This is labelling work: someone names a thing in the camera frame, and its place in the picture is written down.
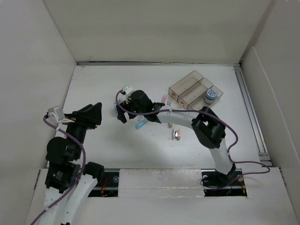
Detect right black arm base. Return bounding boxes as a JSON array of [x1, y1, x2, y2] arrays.
[[200, 170, 247, 197]]

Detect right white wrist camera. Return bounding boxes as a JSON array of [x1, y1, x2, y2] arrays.
[[121, 85, 135, 104]]

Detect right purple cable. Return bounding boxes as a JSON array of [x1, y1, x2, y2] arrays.
[[116, 90, 270, 190]]

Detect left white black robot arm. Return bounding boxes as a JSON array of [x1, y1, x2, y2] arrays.
[[39, 102, 105, 225]]

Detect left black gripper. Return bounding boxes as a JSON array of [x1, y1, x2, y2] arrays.
[[62, 101, 102, 158]]

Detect blue highlighter marker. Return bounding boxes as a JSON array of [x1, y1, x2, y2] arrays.
[[135, 120, 148, 129]]

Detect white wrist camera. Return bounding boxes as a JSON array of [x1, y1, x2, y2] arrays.
[[45, 106, 70, 124], [121, 85, 135, 104]]

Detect pink purple highlighter marker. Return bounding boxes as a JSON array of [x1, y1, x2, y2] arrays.
[[161, 94, 167, 103]]

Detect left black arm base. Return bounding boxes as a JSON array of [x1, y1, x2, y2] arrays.
[[88, 169, 120, 197]]

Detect aluminium rail right edge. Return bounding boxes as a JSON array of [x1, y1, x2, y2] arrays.
[[234, 66, 273, 167]]

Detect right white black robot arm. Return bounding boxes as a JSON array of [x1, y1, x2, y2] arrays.
[[116, 86, 236, 187]]

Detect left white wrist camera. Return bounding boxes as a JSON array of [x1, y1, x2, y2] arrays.
[[45, 106, 70, 124]]

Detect clear three-compartment organizer tray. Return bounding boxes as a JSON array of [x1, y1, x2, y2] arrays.
[[168, 70, 224, 110]]

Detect pink eraser clip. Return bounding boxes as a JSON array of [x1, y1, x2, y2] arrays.
[[172, 128, 181, 141]]

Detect blue tape roll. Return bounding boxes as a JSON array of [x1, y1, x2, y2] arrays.
[[203, 89, 218, 104], [113, 101, 118, 113]]

